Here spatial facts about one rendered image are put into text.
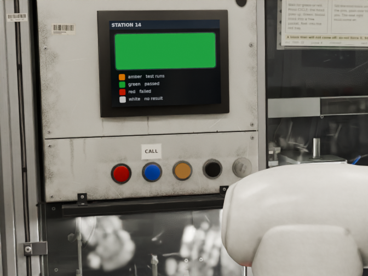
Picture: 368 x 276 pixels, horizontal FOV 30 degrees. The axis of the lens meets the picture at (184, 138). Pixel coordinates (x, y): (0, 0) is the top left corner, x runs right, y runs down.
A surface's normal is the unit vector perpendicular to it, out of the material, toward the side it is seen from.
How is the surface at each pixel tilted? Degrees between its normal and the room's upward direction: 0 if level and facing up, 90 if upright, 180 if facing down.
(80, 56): 90
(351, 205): 68
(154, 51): 90
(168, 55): 90
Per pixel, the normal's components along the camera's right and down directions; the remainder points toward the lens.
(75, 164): 0.18, 0.10
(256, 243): -0.25, 0.38
